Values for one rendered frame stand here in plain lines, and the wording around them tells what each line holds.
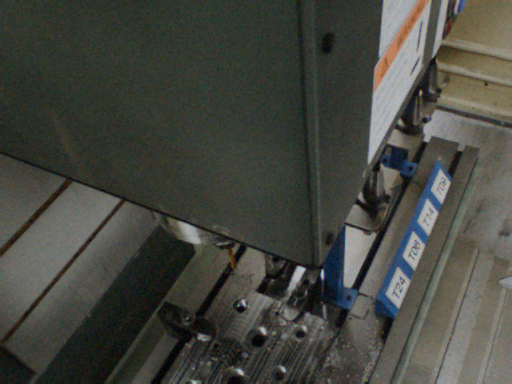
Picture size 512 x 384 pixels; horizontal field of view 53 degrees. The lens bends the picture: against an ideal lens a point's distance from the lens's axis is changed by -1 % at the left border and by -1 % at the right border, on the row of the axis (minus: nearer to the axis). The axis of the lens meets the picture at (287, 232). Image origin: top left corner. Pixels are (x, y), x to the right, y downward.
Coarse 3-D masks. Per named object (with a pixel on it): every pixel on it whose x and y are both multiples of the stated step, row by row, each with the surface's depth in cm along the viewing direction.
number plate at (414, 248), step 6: (414, 234) 123; (414, 240) 123; (420, 240) 125; (408, 246) 121; (414, 246) 123; (420, 246) 124; (408, 252) 121; (414, 252) 122; (420, 252) 124; (408, 258) 121; (414, 258) 122; (414, 264) 122
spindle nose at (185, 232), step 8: (160, 216) 61; (168, 224) 61; (176, 224) 60; (184, 224) 59; (168, 232) 63; (176, 232) 61; (184, 232) 61; (192, 232) 60; (200, 232) 60; (208, 232) 60; (184, 240) 62; (192, 240) 62; (200, 240) 62; (208, 240) 62; (216, 240) 62; (224, 240) 62
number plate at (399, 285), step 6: (396, 270) 117; (396, 276) 117; (402, 276) 118; (396, 282) 117; (402, 282) 118; (408, 282) 119; (390, 288) 115; (396, 288) 116; (402, 288) 118; (390, 294) 115; (396, 294) 116; (402, 294) 117; (396, 300) 116; (396, 306) 116
